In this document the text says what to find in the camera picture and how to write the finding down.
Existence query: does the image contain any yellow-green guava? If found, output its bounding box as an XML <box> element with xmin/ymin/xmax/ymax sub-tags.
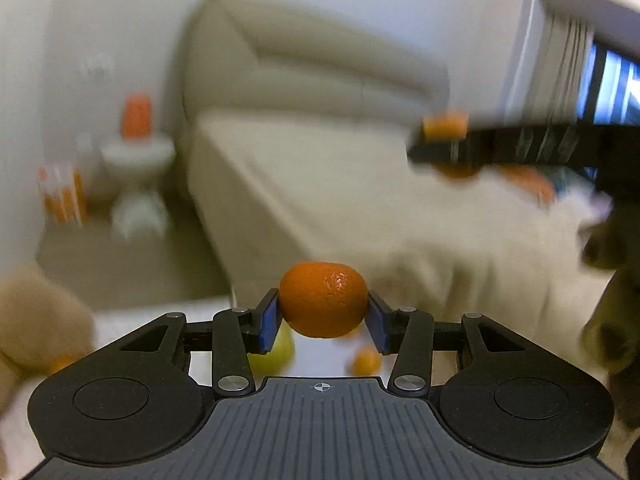
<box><xmin>247</xmin><ymin>326</ymin><xmax>295</xmax><ymax>377</ymax></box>

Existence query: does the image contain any small kumquat orange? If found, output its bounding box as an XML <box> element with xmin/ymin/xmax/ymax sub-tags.
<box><xmin>349</xmin><ymin>346</ymin><xmax>382</xmax><ymax>377</ymax></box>

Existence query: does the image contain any orange mandarin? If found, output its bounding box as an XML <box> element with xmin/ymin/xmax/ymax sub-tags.
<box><xmin>278</xmin><ymin>261</ymin><xmax>369</xmax><ymax>339</ymax></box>
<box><xmin>422</xmin><ymin>110</ymin><xmax>480</xmax><ymax>181</ymax></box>

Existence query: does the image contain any large oval orange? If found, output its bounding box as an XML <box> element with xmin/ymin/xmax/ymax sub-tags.
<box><xmin>50</xmin><ymin>356</ymin><xmax>78</xmax><ymax>375</ymax></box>

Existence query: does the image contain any black gloved right hand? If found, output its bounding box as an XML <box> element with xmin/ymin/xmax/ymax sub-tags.
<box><xmin>579</xmin><ymin>203</ymin><xmax>639</xmax><ymax>429</ymax></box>

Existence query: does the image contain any dark framed window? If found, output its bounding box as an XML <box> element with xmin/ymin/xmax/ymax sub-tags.
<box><xmin>577</xmin><ymin>42</ymin><xmax>639</xmax><ymax>126</ymax></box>

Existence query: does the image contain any beige window curtain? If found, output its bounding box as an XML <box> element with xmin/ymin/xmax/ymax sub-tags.
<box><xmin>504</xmin><ymin>4</ymin><xmax>594</xmax><ymax>122</ymax></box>

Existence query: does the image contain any white round side table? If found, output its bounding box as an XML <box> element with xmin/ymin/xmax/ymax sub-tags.
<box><xmin>100</xmin><ymin>134</ymin><xmax>176</xmax><ymax>240</ymax></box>

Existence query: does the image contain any brown teddy bear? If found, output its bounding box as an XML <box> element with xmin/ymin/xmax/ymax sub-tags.
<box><xmin>1</xmin><ymin>262</ymin><xmax>94</xmax><ymax>410</ymax></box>

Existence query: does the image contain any beige sofa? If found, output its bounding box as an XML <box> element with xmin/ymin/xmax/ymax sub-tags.
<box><xmin>177</xmin><ymin>0</ymin><xmax>601</xmax><ymax>340</ymax></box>

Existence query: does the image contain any orange bear figurine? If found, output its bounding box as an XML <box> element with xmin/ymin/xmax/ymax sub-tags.
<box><xmin>122</xmin><ymin>93</ymin><xmax>152</xmax><ymax>140</ymax></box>

